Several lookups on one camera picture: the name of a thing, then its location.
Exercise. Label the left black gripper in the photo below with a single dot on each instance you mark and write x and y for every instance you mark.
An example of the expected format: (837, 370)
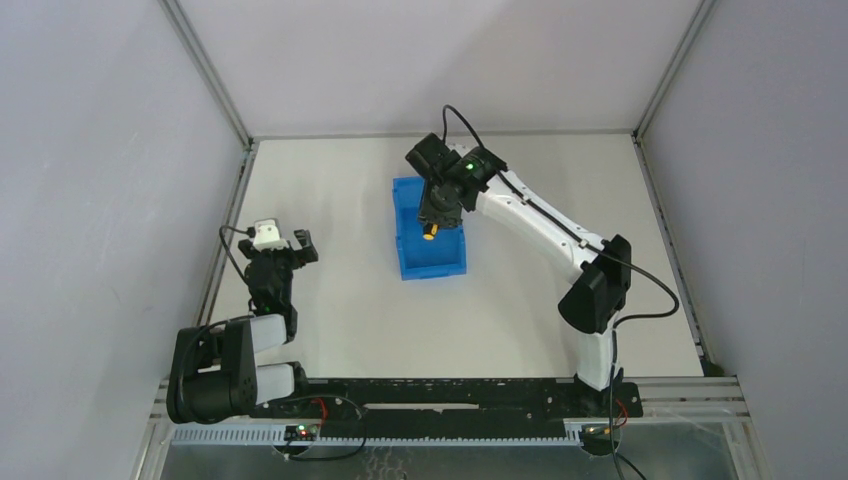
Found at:
(275, 252)

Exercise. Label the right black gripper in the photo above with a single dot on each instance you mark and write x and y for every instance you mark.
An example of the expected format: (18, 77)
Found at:
(436, 216)

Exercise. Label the black yellow screwdriver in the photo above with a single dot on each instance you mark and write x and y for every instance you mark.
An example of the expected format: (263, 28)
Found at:
(430, 231)

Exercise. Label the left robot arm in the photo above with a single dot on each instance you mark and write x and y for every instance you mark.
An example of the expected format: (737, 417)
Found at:
(215, 374)

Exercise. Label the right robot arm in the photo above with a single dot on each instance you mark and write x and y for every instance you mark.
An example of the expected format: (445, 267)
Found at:
(594, 268)

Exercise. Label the blue plastic bin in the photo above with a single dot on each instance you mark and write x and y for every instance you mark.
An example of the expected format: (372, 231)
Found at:
(419, 258)

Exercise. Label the left circuit board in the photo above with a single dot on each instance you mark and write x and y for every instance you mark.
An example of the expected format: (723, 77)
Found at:
(301, 433)

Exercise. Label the circuit board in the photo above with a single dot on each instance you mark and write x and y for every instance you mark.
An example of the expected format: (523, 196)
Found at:
(597, 441)
(301, 433)

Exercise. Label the right circuit board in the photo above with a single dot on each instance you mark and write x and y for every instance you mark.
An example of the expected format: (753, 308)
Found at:
(597, 441)

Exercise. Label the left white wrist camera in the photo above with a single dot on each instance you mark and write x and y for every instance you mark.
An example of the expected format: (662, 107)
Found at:
(268, 236)

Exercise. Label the white cable duct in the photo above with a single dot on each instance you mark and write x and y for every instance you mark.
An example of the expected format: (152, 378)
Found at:
(283, 434)

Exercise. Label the aluminium frame profile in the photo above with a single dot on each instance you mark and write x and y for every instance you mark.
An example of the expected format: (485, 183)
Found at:
(182, 25)

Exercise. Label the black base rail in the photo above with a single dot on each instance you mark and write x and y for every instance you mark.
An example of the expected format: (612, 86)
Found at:
(476, 407)

